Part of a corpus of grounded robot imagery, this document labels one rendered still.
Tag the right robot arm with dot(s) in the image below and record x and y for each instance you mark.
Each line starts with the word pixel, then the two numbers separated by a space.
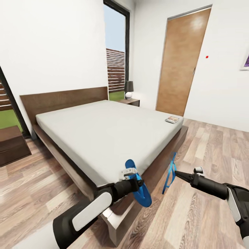
pixel 236 196

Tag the hardback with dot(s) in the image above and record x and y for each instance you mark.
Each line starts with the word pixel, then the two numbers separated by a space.
pixel 172 119

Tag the bed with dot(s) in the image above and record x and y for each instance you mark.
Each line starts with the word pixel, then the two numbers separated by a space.
pixel 92 138

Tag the sliding door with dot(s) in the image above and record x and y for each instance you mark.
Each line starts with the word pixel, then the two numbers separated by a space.
pixel 184 37

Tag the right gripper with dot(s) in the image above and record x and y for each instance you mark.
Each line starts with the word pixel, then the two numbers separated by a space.
pixel 201 183

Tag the sandal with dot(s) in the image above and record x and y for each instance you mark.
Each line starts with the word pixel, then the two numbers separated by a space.
pixel 174 174
pixel 142 196

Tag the table lamp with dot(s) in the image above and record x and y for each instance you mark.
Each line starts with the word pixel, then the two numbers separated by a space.
pixel 128 88

